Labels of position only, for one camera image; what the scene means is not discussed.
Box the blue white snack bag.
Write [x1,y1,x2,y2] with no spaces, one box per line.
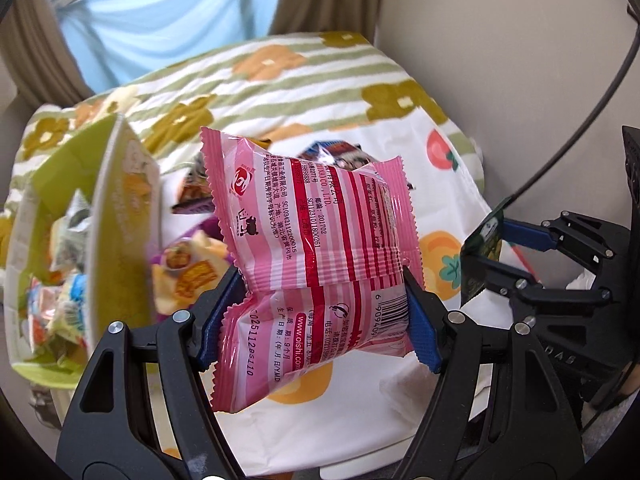
[27,272,87,351]

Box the striped flower bedspread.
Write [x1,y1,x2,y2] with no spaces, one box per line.
[1,32,485,252]

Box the dark green snack bag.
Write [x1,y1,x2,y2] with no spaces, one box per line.
[460,200,511,307]

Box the white fruit print cloth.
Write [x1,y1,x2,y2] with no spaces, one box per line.
[150,104,539,478]

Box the light blue window cloth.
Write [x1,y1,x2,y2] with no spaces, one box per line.
[58,0,278,93]

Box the left brown curtain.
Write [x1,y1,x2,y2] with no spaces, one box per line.
[1,0,94,108]

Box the purple chip bag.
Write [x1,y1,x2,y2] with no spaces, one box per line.
[151,230,231,318]

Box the pink striped snack bag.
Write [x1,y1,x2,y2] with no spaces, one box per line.
[201,128,422,413]

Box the brown red snack bag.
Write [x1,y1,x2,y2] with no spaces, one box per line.
[171,153,215,214]

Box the grey character snack bag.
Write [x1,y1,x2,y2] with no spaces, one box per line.
[295,140,378,185]

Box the pale green snack bag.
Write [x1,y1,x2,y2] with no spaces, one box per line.
[49,188,92,274]

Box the green cardboard box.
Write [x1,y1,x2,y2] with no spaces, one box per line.
[3,114,160,389]

